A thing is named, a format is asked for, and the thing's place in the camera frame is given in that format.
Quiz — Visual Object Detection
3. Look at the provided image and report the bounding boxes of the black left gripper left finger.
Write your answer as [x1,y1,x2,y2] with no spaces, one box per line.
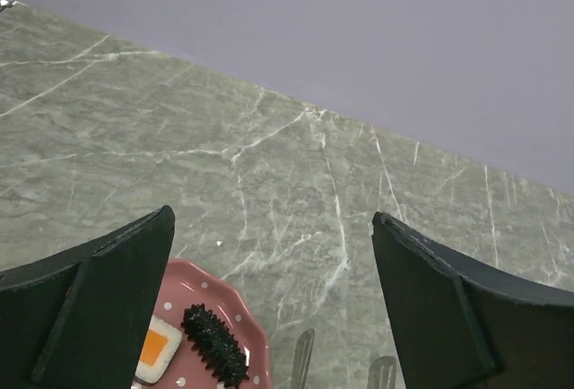
[1,205,175,388]

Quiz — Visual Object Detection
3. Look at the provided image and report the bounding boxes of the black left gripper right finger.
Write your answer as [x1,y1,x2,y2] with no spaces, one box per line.
[372,212,573,388]

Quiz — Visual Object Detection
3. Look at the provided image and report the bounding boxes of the metal serving tongs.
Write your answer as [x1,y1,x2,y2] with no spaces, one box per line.
[291,328,397,389]

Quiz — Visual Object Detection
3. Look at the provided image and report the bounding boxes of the pink dotted plate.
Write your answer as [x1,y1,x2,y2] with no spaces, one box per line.
[153,258,274,388]

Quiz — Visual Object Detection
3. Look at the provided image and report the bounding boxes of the orange centre sushi roll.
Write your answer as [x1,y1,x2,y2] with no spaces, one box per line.
[135,315,182,385]

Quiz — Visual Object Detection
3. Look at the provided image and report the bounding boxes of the black spiky sea cucumber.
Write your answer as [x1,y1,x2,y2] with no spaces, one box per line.
[180,304,250,388]

